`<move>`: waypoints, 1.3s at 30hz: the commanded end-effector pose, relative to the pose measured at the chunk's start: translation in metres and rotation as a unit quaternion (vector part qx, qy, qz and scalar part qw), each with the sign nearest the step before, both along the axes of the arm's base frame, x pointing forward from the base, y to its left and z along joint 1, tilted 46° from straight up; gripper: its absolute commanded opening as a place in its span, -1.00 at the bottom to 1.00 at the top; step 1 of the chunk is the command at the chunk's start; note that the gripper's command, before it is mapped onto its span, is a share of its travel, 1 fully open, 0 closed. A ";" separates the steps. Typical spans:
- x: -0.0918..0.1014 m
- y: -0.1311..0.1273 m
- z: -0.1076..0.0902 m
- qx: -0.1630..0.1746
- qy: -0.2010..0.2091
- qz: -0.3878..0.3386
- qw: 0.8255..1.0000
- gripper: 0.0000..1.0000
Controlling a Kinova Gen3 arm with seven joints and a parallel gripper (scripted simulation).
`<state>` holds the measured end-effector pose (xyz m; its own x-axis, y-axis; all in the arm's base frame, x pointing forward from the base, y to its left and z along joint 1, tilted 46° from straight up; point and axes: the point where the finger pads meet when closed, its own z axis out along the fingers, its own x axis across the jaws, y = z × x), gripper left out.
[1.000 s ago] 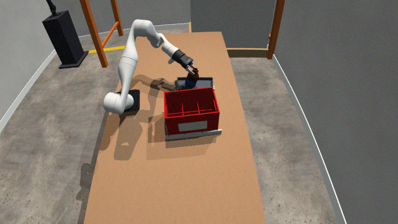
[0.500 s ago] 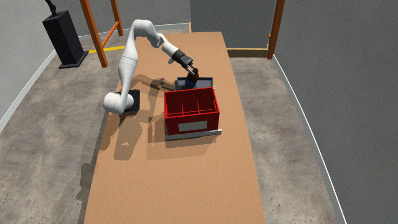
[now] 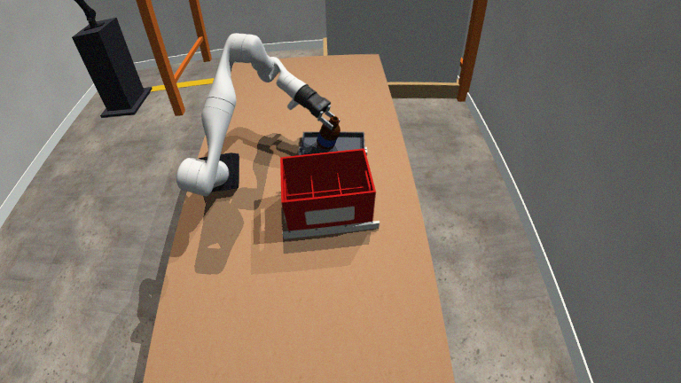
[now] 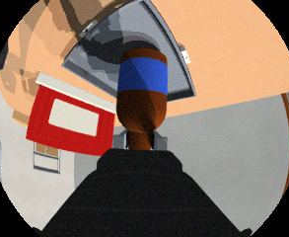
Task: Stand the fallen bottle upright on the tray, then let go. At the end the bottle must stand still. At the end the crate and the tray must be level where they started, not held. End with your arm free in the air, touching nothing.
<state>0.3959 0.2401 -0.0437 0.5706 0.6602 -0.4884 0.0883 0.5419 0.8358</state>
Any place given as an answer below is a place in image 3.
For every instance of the red crate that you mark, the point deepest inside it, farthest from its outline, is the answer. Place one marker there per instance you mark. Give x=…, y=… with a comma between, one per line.
x=342, y=188

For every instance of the brown bottle with blue label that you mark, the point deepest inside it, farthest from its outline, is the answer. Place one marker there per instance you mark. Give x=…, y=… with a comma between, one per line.
x=327, y=138

